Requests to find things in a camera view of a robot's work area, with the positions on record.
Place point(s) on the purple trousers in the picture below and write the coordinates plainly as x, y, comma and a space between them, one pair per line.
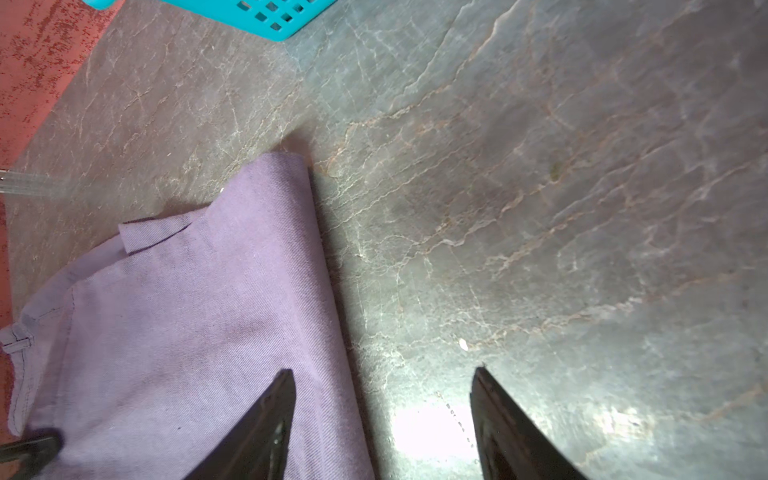
145, 352

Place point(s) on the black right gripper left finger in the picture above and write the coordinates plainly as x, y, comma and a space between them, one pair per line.
257, 447

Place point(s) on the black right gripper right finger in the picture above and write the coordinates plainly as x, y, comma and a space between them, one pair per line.
510, 445

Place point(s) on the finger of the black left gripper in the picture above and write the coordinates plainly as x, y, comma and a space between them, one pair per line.
32, 455

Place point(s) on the teal plastic basket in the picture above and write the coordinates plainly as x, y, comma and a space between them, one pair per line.
274, 20

